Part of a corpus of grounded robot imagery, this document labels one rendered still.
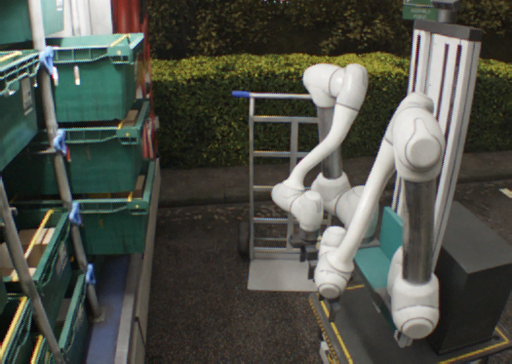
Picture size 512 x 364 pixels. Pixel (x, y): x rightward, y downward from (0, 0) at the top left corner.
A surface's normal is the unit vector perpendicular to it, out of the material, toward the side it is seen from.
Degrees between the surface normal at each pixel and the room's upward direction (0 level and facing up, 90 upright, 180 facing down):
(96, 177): 90
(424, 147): 85
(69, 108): 96
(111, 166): 90
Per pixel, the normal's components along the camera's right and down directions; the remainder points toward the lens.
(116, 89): 0.15, 0.41
